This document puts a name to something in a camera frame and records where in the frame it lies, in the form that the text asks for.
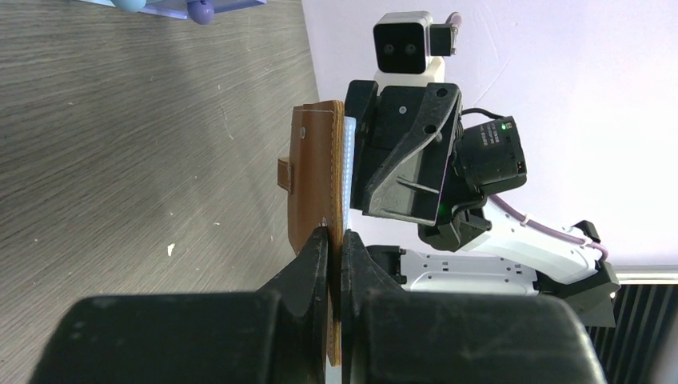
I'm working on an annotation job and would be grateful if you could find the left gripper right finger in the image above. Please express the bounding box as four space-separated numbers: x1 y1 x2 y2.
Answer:
341 230 401 383

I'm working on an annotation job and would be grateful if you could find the light blue middle bin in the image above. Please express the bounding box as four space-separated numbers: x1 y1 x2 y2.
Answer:
81 0 153 13

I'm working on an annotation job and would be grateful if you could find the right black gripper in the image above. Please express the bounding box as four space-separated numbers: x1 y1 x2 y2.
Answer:
345 80 527 251

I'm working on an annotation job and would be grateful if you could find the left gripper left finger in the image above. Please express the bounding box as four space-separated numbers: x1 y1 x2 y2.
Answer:
258 226 329 383

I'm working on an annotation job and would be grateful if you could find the purple right bin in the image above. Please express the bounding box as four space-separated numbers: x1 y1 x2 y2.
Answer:
142 0 267 25

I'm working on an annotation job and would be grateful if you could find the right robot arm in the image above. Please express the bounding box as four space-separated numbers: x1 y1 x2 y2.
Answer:
345 80 620 327

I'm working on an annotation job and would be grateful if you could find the brown leather card holder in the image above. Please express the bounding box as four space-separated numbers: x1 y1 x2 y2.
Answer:
277 100 346 367

